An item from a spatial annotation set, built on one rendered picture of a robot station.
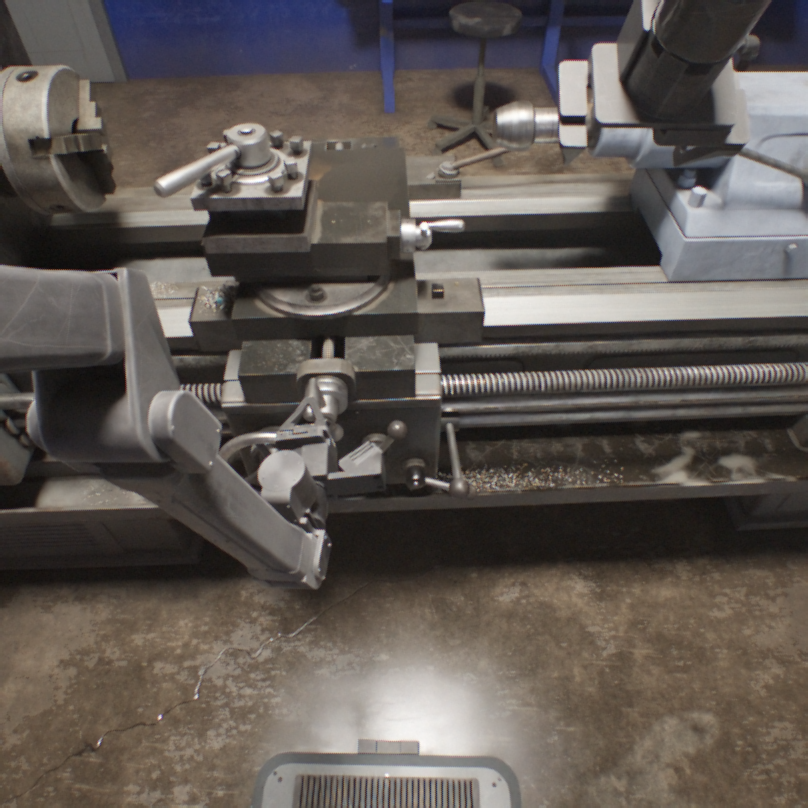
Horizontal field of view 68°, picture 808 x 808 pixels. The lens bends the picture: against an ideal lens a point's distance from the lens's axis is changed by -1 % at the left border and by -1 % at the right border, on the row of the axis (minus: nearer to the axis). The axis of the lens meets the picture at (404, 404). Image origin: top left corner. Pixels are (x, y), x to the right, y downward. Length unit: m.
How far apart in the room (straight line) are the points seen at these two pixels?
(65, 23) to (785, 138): 4.05
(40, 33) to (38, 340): 4.38
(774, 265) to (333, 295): 0.88
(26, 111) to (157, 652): 1.28
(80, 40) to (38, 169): 3.42
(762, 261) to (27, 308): 1.29
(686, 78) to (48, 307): 0.41
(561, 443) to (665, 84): 1.17
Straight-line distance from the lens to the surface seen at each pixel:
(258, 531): 0.62
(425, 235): 1.07
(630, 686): 1.77
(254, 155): 1.00
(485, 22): 3.22
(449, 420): 1.28
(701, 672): 1.85
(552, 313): 1.22
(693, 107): 0.51
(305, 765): 1.40
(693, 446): 1.66
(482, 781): 1.39
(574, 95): 0.53
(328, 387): 0.98
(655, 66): 0.48
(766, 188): 1.36
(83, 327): 0.39
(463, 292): 1.18
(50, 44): 4.72
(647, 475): 1.57
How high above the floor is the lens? 1.63
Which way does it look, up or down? 51 degrees down
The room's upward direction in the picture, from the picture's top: 1 degrees counter-clockwise
